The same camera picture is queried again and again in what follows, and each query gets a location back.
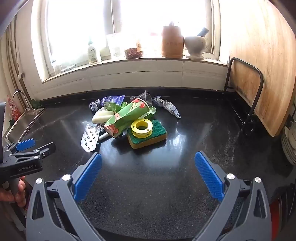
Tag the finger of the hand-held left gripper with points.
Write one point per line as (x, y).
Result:
(45, 150)
(26, 144)

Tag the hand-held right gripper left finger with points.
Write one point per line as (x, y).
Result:
(89, 176)

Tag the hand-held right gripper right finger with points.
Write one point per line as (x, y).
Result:
(209, 176)

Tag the green yellow sponge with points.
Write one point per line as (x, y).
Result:
(159, 133)

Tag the green juice carton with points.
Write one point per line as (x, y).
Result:
(126, 115)

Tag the yellow tape spool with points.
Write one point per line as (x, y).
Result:
(148, 129)

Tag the person's left hand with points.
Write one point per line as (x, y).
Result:
(21, 190)

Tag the steel sink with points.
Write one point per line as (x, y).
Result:
(20, 125)

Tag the silver pill blister pack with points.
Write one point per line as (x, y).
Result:
(89, 139)

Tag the red printed packet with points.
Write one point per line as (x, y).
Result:
(13, 109)

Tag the green rag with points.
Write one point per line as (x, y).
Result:
(37, 104)

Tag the black white marker pen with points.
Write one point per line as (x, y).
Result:
(103, 135)

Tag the chrome faucet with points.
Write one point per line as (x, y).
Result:
(17, 92)

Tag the crumpled paper ball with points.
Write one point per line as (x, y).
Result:
(94, 106)

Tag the small green white carton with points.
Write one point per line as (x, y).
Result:
(109, 106)

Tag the purple plastic packet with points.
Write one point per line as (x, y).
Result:
(115, 99)

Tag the crumpled grey plastic bag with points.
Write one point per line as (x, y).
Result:
(167, 105)

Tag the stack of white plates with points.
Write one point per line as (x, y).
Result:
(289, 143)

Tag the clear plastic cup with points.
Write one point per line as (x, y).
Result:
(146, 97)

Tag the white dish soap bottle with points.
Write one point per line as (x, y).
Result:
(92, 54)

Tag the black metal rack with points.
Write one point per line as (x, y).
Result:
(260, 78)

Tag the clear plastic container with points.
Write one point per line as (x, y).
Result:
(115, 46)

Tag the white framed window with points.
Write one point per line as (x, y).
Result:
(143, 61)

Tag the glass spice jar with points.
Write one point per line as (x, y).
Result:
(134, 53)

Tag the wooden cutting board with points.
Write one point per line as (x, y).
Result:
(266, 58)

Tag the white stone mortar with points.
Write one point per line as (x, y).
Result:
(194, 44)

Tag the bamboo canister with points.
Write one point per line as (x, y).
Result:
(172, 41)

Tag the grey pestle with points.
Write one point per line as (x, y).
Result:
(203, 31)

